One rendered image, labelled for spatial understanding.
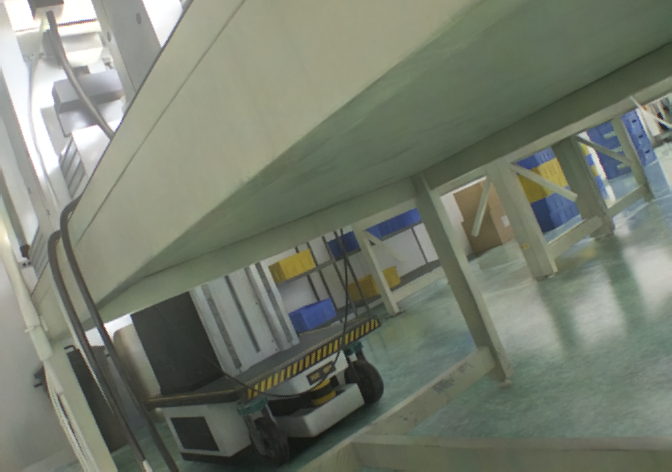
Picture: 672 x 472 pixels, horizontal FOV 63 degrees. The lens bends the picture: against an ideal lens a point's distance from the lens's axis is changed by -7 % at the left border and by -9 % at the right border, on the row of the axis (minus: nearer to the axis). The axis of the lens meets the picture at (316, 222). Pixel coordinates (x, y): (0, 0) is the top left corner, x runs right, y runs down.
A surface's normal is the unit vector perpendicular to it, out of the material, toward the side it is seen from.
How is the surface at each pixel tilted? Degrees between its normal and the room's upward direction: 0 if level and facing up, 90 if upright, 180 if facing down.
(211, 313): 90
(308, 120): 90
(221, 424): 90
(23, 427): 90
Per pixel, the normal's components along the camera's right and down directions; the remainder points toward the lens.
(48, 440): 0.51, -0.27
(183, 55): -0.77, 0.29
